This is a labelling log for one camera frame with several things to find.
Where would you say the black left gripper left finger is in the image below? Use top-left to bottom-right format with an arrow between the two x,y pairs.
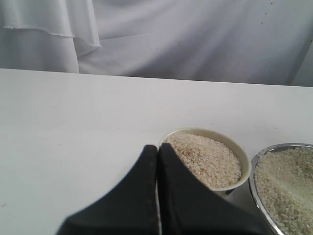
57,145 -> 159,235

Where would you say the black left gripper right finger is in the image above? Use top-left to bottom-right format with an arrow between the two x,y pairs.
157,143 -> 268,235

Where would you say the rice in small bowl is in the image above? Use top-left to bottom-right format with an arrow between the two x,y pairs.
165,133 -> 242,189

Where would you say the small white ceramic bowl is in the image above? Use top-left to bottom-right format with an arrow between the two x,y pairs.
159,128 -> 252,196

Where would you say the rice heap on plate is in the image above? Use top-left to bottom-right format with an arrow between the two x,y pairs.
254,147 -> 313,235

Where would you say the large steel plate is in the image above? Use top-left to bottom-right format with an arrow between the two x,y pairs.
248,143 -> 313,235

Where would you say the white backdrop curtain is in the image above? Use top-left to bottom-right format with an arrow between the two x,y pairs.
0,0 -> 313,86

